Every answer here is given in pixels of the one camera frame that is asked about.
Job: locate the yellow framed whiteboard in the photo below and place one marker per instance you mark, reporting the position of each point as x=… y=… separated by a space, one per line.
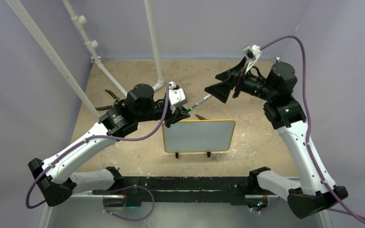
x=198 y=136

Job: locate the green whiteboard marker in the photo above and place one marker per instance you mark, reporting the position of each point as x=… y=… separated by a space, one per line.
x=207 y=97

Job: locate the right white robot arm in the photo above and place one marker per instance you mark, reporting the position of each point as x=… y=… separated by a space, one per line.
x=316 y=190

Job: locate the yellow handled pliers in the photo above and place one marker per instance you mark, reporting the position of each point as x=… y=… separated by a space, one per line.
x=200 y=117

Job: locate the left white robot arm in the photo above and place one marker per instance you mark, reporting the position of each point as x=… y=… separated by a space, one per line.
x=57 y=177

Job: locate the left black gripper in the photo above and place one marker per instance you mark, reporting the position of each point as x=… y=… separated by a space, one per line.
x=177 y=115

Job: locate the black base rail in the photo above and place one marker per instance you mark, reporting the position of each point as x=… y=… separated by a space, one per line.
x=139 y=189

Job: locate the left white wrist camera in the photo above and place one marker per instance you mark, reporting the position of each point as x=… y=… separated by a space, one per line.
x=177 y=96

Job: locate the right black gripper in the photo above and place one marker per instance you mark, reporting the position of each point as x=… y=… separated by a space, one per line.
x=222 y=90

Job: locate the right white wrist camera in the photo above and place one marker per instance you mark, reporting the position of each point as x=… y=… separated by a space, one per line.
x=252 y=54

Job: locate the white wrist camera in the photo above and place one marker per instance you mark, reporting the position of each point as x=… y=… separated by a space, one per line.
x=177 y=96
x=252 y=54

